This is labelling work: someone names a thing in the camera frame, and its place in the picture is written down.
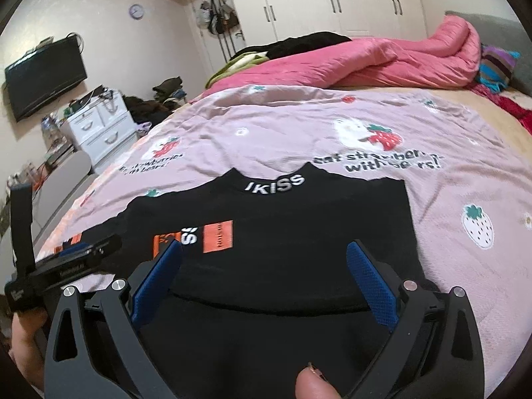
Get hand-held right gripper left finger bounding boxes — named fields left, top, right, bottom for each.
left=44, top=239, right=184, bottom=399

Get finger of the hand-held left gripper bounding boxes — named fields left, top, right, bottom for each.
left=54, top=234, right=122, bottom=260

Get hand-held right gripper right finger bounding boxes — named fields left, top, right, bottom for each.
left=345, top=239, right=485, bottom=399

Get black shirt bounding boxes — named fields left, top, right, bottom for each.
left=81, top=162, right=442, bottom=399

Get pile of dark clothes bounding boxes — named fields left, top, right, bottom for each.
left=122, top=77, right=186, bottom=134

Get person's left hand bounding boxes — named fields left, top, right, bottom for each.
left=9, top=308, right=50, bottom=388

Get person's right hand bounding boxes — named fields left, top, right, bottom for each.
left=294, top=368, right=342, bottom=399

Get grey chair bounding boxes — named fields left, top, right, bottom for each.
left=31, top=150, right=94, bottom=242

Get white drawer cabinet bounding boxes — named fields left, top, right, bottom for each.
left=60, top=89, right=138, bottom=165

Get pink strawberry print bed sheet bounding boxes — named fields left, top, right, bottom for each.
left=31, top=83, right=532, bottom=399

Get pink quilt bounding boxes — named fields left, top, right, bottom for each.
left=189, top=17, right=483, bottom=102

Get green blanket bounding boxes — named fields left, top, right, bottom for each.
left=205, top=51, right=271, bottom=88

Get red cloth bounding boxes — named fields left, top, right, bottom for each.
left=469, top=83, right=532, bottom=134

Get white door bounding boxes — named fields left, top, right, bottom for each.
left=189, top=0, right=247, bottom=76

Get striped colourful cloth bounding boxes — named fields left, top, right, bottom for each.
left=476, top=44, right=521, bottom=92

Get black garment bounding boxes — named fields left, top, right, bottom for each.
left=230, top=31, right=354, bottom=61

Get hanging bags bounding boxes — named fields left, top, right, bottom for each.
left=199, top=0, right=240, bottom=36

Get grey headboard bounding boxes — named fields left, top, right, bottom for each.
left=445, top=10, right=532, bottom=100

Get black wall television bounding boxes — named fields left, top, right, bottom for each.
left=4, top=35, right=89, bottom=123

